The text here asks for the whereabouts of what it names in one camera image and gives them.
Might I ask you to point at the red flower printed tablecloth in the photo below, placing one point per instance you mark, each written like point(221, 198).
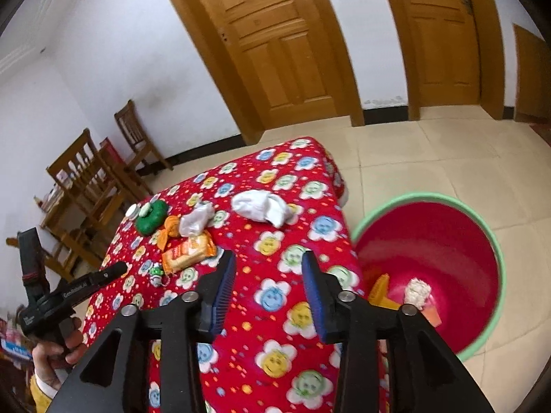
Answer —
point(243, 262)

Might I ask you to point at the white plastic bag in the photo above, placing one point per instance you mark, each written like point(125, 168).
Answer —
point(196, 221)

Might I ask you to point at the orange wrapper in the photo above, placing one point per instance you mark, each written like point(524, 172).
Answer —
point(171, 226)

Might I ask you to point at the person's left hand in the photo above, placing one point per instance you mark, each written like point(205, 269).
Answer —
point(47, 361)

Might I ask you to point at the white cloth bundle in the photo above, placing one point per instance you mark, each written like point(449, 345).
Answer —
point(258, 206)

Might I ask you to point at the wooden slat-back chair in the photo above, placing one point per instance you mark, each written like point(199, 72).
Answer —
point(81, 155)
point(129, 124)
point(64, 241)

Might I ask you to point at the low wooden wall panel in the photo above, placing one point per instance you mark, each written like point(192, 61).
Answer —
point(531, 77)

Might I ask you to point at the small green white toy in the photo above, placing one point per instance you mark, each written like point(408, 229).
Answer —
point(157, 272)

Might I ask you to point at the small white jar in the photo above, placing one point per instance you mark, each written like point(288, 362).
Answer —
point(131, 211)

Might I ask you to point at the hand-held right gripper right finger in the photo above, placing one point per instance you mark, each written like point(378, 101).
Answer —
point(312, 292)

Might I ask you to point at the green plush toy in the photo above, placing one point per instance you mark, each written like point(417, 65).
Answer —
point(150, 220)

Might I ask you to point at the red floor mat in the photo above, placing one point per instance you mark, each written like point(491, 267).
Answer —
point(543, 132)

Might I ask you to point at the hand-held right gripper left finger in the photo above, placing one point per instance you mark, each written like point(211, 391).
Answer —
point(224, 292)

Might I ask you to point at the red basin with green rim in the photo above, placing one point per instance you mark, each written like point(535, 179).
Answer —
point(452, 258)

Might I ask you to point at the orange snack packet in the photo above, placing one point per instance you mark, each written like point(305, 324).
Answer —
point(187, 254)

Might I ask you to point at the wooden panelled door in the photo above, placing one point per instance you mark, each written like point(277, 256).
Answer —
point(275, 43)
point(439, 30)

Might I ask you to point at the person's left forearm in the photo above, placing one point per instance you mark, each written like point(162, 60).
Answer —
point(41, 400)

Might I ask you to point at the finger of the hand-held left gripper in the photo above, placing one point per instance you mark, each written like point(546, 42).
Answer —
point(114, 271)

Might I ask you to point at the yellow wavy plastic piece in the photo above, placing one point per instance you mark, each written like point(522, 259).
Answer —
point(379, 288)

